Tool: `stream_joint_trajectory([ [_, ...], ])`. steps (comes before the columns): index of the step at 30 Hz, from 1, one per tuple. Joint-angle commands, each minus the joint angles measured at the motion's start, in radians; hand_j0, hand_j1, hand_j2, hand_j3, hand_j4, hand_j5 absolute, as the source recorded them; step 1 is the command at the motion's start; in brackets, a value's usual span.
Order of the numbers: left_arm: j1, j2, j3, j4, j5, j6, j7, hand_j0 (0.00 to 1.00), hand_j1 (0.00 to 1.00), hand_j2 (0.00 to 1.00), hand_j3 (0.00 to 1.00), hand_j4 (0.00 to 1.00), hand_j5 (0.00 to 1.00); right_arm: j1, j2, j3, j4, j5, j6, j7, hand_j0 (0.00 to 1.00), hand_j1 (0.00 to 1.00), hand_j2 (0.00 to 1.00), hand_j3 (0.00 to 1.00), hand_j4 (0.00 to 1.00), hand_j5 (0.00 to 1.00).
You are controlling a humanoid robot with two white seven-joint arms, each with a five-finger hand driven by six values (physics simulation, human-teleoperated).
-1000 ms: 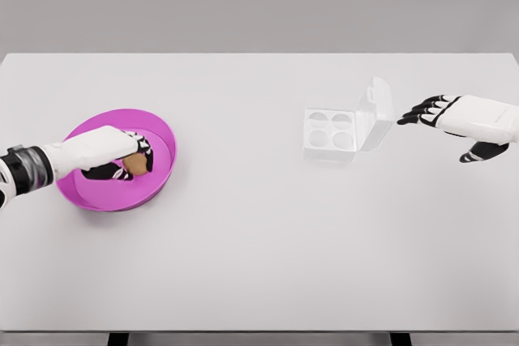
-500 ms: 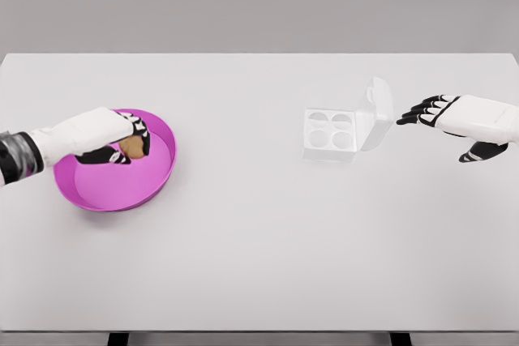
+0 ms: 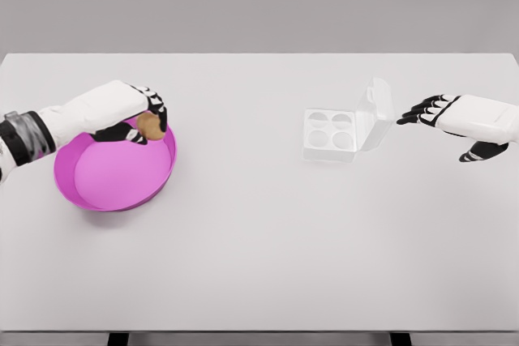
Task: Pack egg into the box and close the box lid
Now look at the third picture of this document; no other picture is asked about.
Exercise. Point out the pink round bowl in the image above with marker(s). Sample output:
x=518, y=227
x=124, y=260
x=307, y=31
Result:
x=117, y=172

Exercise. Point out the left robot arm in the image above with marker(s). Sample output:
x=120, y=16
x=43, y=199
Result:
x=36, y=135

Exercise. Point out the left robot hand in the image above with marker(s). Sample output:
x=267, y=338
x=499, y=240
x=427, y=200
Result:
x=117, y=103

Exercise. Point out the clear plastic egg box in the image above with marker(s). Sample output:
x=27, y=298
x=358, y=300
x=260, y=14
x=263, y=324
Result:
x=344, y=127

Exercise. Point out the brown egg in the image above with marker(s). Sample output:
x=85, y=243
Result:
x=150, y=127

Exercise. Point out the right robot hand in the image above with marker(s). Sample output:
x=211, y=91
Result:
x=462, y=117

